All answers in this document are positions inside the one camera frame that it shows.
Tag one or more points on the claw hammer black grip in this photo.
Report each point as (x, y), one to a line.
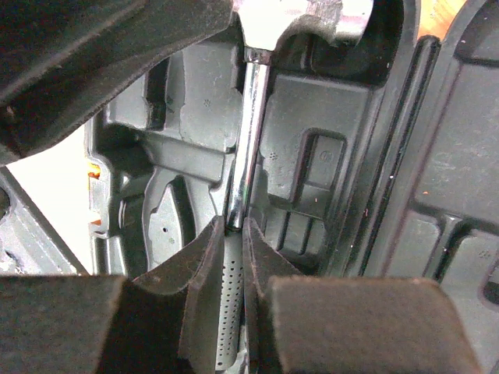
(265, 27)

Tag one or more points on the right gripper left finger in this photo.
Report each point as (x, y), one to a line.
(164, 321)

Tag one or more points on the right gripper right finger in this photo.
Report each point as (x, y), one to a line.
(304, 324)

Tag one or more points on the black plastic tool case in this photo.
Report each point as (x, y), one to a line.
(377, 160)

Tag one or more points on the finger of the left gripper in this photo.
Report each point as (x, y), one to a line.
(63, 61)

